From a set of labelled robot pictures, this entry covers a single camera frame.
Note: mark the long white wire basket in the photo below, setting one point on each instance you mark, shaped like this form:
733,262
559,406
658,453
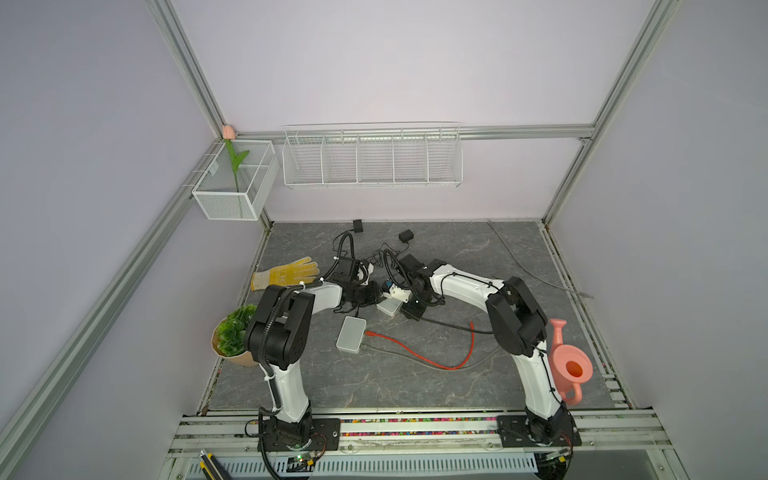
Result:
373,155

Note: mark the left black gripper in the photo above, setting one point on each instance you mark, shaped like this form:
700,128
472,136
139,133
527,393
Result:
374,298

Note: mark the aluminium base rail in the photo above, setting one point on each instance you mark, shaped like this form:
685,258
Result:
403,443

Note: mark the small white mesh basket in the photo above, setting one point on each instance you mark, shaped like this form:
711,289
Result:
215,190

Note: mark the yellow white work glove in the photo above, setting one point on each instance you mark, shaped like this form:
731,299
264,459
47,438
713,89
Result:
303,270

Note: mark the artificial pink tulip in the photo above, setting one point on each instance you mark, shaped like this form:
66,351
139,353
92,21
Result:
229,135

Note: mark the white network switch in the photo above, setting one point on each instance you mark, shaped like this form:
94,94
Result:
351,335
389,306

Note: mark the pink watering can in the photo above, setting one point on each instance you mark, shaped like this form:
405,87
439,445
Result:
570,366

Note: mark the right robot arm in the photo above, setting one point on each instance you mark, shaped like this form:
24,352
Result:
518,325

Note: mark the potted green plant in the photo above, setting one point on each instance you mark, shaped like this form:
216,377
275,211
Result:
228,338

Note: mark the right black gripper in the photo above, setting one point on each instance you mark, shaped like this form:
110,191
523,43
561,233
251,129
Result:
414,314

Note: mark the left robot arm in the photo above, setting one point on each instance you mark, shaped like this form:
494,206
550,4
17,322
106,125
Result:
278,332

